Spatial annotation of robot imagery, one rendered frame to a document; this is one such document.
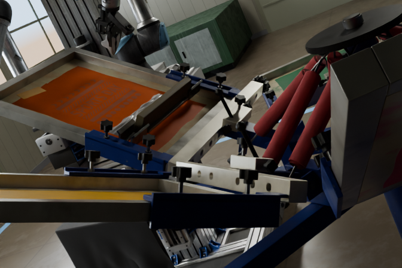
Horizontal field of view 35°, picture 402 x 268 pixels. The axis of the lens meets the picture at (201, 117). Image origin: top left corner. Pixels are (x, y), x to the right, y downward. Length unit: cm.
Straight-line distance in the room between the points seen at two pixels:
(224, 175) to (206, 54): 760
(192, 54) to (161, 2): 226
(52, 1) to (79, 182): 166
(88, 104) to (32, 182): 74
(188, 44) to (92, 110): 693
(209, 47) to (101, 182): 748
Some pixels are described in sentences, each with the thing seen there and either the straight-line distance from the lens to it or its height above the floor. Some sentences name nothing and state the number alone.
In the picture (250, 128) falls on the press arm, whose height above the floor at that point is 109.
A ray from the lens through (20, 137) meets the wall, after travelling 855.
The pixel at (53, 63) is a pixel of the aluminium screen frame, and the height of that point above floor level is 154.
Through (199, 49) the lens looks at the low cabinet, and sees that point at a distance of 921.
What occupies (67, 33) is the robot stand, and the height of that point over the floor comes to 161.
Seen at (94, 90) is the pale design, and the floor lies 138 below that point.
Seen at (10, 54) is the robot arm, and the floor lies 163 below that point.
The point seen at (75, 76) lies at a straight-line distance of 262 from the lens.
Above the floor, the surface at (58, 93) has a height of 143.
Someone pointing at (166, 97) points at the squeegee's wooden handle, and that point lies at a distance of 225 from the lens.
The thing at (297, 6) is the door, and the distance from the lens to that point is 1081.
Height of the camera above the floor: 169
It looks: 13 degrees down
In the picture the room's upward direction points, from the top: 25 degrees counter-clockwise
